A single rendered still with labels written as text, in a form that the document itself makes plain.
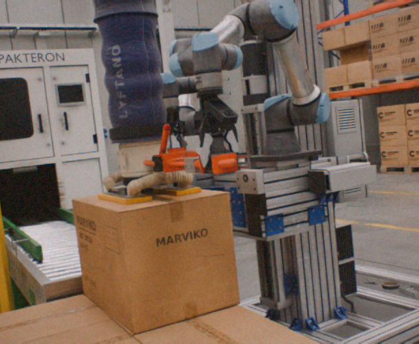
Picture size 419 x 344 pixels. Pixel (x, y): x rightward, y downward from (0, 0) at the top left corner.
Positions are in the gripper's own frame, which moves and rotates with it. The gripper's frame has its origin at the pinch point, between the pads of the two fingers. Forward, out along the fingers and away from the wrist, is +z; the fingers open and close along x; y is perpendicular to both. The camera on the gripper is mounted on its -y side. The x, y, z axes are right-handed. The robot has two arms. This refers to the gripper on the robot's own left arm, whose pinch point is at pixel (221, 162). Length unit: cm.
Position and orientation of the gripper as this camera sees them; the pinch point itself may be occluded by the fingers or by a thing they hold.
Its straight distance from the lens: 148.5
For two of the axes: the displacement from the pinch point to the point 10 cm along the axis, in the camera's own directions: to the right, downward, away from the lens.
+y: -4.6, -0.2, 8.9
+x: -8.8, 1.3, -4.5
